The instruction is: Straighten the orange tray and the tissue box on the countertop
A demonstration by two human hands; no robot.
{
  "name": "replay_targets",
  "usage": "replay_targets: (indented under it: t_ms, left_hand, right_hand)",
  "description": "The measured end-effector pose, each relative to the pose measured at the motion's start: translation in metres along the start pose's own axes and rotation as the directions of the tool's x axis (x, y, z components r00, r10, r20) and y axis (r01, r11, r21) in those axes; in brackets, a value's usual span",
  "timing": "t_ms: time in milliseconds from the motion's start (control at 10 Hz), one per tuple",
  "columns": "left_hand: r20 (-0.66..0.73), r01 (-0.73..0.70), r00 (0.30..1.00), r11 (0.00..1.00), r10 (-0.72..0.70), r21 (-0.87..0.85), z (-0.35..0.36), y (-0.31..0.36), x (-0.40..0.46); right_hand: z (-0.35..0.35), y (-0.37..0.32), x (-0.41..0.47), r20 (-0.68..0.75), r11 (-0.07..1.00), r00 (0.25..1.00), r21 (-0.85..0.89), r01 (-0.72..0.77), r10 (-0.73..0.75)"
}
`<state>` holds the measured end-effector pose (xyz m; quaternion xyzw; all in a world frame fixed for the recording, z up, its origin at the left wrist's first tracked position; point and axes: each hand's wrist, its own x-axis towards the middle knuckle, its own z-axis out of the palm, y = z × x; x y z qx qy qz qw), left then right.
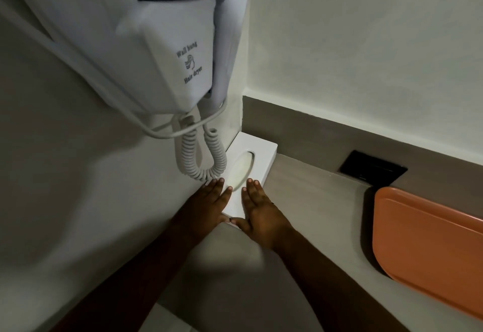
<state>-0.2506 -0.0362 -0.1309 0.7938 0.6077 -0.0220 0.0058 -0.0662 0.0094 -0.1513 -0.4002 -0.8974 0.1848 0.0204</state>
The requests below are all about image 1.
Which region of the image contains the person's left hand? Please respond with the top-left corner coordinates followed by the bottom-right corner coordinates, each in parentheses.
top-left (170, 178), bottom-right (233, 244)

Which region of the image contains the person's right hand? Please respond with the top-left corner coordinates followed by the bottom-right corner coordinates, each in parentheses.
top-left (229, 178), bottom-right (295, 252)

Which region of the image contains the white tissue box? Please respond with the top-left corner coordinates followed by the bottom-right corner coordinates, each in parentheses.
top-left (221, 132), bottom-right (279, 231)

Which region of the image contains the orange plastic tray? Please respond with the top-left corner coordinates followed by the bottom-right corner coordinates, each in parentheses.
top-left (372, 186), bottom-right (483, 322)

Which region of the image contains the person's left forearm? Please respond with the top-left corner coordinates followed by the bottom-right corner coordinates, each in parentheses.
top-left (48, 225), bottom-right (198, 332)

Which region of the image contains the person's right forearm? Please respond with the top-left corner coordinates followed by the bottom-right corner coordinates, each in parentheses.
top-left (271, 226), bottom-right (411, 332)

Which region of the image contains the grey back panel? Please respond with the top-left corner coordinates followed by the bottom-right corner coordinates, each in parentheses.
top-left (242, 95), bottom-right (483, 220)

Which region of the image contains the white wall hair dryer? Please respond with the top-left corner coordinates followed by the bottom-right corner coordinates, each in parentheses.
top-left (0, 3), bottom-right (231, 183)

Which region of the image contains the black wall outlet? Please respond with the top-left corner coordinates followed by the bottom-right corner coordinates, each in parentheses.
top-left (338, 149), bottom-right (409, 188)

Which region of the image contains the white dryer wall holder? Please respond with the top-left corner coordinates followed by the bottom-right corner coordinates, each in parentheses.
top-left (0, 0), bottom-right (218, 116)

